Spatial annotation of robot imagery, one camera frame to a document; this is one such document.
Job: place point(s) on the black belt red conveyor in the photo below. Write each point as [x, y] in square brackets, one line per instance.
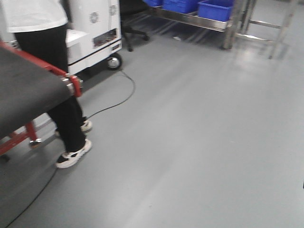
[29, 87]

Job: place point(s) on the white black sneaker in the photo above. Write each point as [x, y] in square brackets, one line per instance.
[68, 159]
[86, 127]

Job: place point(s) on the white wheeled machine cabinet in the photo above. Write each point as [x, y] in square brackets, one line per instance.
[94, 34]

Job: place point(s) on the far blue bins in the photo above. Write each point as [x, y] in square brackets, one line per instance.
[211, 9]

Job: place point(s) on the person in white shirt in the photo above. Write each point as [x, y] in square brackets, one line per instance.
[40, 28]

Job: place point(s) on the steel roller conveyor rack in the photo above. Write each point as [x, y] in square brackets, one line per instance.
[237, 25]

